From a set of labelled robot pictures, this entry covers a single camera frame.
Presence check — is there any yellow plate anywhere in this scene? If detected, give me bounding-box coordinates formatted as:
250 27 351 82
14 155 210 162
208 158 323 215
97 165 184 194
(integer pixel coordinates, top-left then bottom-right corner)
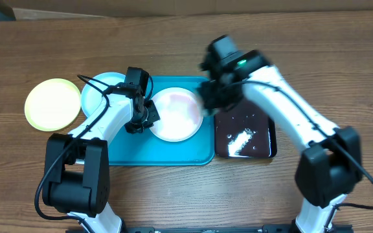
24 78 81 131

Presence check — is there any green sponge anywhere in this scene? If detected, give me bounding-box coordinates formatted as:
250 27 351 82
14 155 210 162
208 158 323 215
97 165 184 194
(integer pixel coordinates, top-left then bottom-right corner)
200 106 219 117

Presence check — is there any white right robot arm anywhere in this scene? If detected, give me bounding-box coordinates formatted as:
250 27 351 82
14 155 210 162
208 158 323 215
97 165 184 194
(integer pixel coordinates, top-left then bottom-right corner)
198 50 363 232

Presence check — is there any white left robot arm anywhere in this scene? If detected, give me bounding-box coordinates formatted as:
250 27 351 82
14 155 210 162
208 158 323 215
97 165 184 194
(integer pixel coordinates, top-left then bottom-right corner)
34 83 159 232

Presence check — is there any black water tray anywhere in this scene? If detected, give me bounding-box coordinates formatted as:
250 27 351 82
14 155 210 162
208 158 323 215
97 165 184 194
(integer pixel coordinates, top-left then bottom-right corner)
214 99 277 159

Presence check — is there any light blue plate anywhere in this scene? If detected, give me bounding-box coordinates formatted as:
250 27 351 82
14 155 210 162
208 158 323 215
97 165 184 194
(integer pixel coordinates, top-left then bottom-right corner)
81 72 125 117

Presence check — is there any brown cardboard backboard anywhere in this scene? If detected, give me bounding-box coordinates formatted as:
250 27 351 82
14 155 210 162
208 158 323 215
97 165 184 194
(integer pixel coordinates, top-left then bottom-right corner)
5 0 373 17

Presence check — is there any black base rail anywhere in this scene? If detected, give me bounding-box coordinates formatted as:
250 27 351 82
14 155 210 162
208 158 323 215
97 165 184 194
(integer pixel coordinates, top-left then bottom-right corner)
65 223 354 233

